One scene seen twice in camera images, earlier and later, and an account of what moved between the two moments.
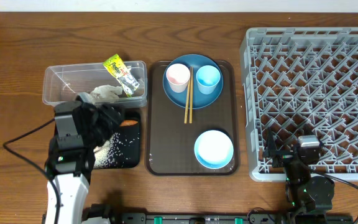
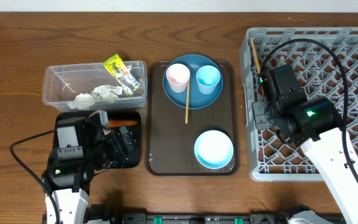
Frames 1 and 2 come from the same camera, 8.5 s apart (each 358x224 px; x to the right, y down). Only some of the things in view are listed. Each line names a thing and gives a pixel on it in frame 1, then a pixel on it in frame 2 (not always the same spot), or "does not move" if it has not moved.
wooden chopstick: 191,94 → 255,55
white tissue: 106,92 does not move
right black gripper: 271,150 → 261,121
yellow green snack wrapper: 115,64 does not move
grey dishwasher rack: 321,80 does not move
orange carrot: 128,122 does not move
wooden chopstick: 188,101 does not move
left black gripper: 111,119 → 120,153
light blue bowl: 214,149 does not move
